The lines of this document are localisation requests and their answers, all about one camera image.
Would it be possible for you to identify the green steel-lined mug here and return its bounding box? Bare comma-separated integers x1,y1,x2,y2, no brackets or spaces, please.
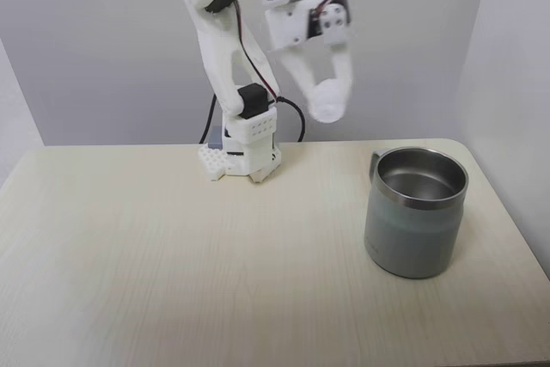
364,146,470,280

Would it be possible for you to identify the black power cable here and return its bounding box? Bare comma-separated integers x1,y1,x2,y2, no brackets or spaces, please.
198,93,217,145
276,95,308,144

